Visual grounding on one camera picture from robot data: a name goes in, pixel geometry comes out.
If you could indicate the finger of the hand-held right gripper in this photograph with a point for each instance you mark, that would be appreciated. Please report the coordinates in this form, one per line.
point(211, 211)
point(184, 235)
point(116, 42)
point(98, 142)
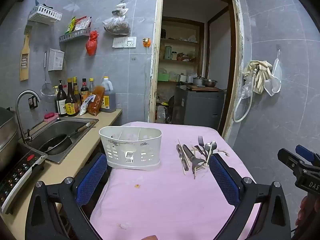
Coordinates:
point(287, 158)
point(303, 152)

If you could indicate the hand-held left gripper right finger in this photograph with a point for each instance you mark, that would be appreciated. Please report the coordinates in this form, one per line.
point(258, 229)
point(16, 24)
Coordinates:
point(223, 182)

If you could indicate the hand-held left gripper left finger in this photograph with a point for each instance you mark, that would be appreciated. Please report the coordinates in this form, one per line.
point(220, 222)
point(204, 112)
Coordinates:
point(91, 177)

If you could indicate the wooden chopstick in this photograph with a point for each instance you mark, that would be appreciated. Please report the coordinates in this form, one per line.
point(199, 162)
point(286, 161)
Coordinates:
point(179, 142)
point(211, 152)

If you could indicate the steel spoon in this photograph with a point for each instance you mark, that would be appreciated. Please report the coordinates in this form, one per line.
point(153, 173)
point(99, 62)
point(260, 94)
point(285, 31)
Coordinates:
point(214, 145)
point(208, 147)

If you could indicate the steel fork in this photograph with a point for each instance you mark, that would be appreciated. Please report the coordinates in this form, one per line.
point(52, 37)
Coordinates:
point(200, 140)

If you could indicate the white plastic utensil holder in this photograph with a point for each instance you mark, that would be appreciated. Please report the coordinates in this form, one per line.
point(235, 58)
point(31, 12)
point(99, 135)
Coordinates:
point(130, 145)

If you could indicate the dark steel knife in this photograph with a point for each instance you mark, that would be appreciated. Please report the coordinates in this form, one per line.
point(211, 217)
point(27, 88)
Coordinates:
point(181, 155)

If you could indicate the person's right hand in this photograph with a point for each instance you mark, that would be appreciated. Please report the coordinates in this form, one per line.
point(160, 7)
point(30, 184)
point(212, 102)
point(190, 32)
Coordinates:
point(302, 212)

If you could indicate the beige kitchen counter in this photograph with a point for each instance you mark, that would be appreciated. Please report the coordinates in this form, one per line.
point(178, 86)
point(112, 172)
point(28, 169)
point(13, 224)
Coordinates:
point(75, 160)

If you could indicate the black frying pan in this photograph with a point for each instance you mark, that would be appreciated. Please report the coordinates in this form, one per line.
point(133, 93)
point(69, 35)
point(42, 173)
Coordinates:
point(56, 143)

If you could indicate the steel kitchen sink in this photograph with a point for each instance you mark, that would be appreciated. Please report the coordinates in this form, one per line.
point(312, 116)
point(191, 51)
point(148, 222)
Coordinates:
point(65, 127)

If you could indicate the pink floral tablecloth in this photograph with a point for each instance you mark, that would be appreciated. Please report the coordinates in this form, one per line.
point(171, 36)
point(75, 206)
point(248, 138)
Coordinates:
point(162, 200)

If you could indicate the pink soap dish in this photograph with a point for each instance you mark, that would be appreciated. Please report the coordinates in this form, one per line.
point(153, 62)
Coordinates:
point(51, 117)

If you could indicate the white blue packet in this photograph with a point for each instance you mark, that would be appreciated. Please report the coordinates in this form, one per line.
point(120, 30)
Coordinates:
point(86, 105)

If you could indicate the black induction cooker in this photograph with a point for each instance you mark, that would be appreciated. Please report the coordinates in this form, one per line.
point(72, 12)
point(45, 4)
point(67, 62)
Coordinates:
point(17, 175)

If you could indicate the yellow label sauce bottle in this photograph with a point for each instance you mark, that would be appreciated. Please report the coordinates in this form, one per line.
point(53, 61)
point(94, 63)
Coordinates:
point(71, 105)

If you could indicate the grey cabinet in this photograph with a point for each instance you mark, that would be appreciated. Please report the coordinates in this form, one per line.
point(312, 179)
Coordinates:
point(200, 110)

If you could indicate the orange brown seasoning packet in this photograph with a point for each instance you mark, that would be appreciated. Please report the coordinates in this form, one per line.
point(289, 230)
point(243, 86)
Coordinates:
point(96, 101)

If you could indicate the clear plastic bag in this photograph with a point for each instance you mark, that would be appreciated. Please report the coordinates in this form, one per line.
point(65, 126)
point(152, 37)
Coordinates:
point(246, 88)

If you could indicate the dark pump bottle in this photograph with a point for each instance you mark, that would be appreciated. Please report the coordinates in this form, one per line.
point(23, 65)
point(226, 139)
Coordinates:
point(61, 102)

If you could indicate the large cooking oil jug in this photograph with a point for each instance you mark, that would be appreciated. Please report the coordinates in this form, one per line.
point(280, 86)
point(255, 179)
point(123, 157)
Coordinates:
point(108, 97)

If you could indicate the cream rubber gloves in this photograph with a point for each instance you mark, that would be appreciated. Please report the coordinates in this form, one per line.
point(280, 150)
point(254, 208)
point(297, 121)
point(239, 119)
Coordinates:
point(261, 77)

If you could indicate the black cap sauce bottle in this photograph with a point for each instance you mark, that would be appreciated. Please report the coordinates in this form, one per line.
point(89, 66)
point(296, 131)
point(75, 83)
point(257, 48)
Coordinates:
point(84, 90)

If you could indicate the yellow cap sauce bottle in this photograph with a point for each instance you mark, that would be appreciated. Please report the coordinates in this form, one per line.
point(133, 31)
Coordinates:
point(91, 86)

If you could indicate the slim dark sauce bottle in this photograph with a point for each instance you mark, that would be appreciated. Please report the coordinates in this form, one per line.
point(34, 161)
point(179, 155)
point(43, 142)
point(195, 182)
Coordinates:
point(75, 87)

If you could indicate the large steel pot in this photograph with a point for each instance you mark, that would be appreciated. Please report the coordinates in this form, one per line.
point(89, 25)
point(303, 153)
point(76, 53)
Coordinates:
point(7, 140)

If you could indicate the clear plastic jug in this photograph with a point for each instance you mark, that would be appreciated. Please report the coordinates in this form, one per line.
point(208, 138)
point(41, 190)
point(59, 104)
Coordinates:
point(161, 113)

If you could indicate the metal mesh strainer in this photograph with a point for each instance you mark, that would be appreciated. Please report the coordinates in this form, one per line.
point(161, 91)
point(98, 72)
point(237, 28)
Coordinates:
point(48, 92)

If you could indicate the wooden cutting board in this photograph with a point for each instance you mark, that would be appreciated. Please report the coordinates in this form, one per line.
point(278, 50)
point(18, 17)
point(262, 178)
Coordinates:
point(205, 88)

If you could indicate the steel curved faucet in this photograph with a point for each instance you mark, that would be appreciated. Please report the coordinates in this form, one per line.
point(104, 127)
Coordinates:
point(18, 110)

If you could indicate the metal bowl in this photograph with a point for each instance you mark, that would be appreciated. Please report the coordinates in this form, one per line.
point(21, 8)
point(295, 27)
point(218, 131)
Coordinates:
point(210, 82)

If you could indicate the small metal pot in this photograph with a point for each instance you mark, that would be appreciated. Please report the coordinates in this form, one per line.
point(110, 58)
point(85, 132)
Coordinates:
point(198, 82)

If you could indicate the green box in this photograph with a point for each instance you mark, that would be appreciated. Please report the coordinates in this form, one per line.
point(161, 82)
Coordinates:
point(163, 77)

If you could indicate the red plastic bag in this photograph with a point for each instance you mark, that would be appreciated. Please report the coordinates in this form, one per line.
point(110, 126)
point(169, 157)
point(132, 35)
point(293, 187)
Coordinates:
point(91, 43)

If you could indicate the wooden grater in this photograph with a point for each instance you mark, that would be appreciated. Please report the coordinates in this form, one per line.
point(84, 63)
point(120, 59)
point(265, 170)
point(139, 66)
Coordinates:
point(24, 60)

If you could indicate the green flask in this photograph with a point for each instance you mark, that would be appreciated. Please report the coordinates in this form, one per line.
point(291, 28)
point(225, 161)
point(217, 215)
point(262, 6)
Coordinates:
point(168, 53)

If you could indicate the orange plug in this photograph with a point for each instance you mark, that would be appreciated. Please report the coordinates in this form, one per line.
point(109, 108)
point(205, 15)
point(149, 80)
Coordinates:
point(147, 42)

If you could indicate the wooden shelf unit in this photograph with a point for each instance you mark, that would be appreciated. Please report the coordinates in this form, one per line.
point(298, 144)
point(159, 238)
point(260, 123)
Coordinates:
point(180, 41)

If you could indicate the red white snack packet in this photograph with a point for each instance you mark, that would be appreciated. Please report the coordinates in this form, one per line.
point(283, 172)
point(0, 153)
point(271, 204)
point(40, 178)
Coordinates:
point(82, 24)

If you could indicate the clear bag dried goods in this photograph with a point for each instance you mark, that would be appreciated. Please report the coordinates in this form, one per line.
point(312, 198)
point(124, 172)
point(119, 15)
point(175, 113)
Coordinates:
point(116, 26)

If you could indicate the green yellow snack packet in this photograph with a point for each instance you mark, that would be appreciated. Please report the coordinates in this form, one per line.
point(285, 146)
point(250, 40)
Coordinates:
point(70, 25)

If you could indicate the white knotted plastic bag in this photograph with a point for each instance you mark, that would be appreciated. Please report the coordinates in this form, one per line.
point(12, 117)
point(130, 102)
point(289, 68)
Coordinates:
point(120, 8)

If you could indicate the black wall socket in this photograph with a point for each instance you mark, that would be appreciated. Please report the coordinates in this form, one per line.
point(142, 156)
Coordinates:
point(32, 102)

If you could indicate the white wall box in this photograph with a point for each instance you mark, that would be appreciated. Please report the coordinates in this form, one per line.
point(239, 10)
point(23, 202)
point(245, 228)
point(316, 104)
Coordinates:
point(56, 60)

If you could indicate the worn door frame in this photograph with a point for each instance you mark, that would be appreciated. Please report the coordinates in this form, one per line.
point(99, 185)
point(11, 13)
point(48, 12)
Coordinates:
point(153, 67)

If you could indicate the white wall switch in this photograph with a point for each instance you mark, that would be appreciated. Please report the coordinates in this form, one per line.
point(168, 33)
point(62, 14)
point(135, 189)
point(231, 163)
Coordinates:
point(118, 42)

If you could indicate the white wall socket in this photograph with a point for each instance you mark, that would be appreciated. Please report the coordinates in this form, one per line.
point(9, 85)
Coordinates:
point(130, 42)

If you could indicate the grey wall rack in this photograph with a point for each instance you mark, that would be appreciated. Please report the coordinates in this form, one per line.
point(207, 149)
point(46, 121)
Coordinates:
point(73, 36)

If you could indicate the white plastic wall basket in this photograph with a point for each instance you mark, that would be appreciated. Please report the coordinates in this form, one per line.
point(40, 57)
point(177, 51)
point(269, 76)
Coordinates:
point(45, 15)

